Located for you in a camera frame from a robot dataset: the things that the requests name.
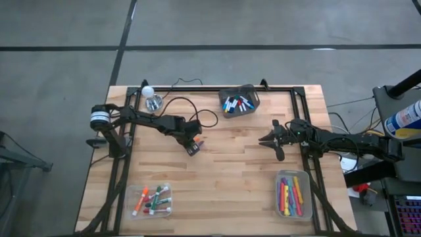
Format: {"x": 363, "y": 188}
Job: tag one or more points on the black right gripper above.
{"x": 289, "y": 136}

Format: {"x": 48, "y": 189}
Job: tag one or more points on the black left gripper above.
{"x": 192, "y": 128}

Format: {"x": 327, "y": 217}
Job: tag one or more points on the orange cap thin marker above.
{"x": 197, "y": 140}

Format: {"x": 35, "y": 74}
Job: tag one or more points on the white thin marker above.
{"x": 243, "y": 107}

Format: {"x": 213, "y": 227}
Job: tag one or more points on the red cap thin marker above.
{"x": 240, "y": 105}

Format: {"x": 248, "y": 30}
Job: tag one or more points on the blue highlighter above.
{"x": 290, "y": 194}

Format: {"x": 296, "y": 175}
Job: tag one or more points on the magenta marker white caps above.
{"x": 163, "y": 190}

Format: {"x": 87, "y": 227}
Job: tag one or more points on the red highlighter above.
{"x": 282, "y": 201}

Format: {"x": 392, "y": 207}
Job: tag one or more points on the pink highlighter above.
{"x": 297, "y": 207}

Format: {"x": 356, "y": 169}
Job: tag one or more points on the turquoise highlighter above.
{"x": 292, "y": 210}

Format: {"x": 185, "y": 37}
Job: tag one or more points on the dark green marker white caps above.
{"x": 158, "y": 202}

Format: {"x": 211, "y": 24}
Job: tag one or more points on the red marker white caps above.
{"x": 158, "y": 210}

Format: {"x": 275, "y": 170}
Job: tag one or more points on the orange marker white caps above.
{"x": 140, "y": 200}

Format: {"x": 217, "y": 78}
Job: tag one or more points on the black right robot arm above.
{"x": 361, "y": 145}

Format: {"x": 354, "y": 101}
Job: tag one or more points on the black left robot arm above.
{"x": 148, "y": 119}

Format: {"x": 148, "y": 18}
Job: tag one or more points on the dark grey plastic bin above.
{"x": 255, "y": 98}

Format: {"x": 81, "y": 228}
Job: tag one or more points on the translucent grey plastic bin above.
{"x": 306, "y": 184}

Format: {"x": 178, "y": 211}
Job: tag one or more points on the white bulb lamp glass base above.
{"x": 148, "y": 92}

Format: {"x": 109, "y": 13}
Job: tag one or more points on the white paper sheet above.
{"x": 348, "y": 164}

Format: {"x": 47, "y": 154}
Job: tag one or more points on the clear shallow plastic container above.
{"x": 131, "y": 194}

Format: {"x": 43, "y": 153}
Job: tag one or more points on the small red object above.
{"x": 361, "y": 188}

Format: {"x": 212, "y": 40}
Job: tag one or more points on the black cart bar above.
{"x": 368, "y": 172}

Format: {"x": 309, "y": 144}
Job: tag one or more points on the black table clamp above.
{"x": 95, "y": 142}

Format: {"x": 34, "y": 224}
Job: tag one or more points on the small black object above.
{"x": 368, "y": 197}

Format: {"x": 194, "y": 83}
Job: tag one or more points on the black desk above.
{"x": 388, "y": 204}

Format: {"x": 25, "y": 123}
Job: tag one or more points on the white blue labelled canister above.
{"x": 404, "y": 120}

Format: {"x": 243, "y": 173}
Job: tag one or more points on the grey cart top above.
{"x": 408, "y": 164}

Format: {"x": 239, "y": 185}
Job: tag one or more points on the black pole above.
{"x": 406, "y": 84}

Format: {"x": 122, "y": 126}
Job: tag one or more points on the black keyboard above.
{"x": 408, "y": 214}

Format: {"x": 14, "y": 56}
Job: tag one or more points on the black floor stand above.
{"x": 29, "y": 161}

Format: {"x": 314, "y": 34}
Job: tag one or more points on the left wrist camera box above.
{"x": 193, "y": 150}

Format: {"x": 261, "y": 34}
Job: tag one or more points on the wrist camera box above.
{"x": 193, "y": 150}
{"x": 275, "y": 124}

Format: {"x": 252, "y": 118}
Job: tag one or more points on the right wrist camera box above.
{"x": 275, "y": 124}

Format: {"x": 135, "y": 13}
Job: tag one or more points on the black aluminium table frame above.
{"x": 230, "y": 89}

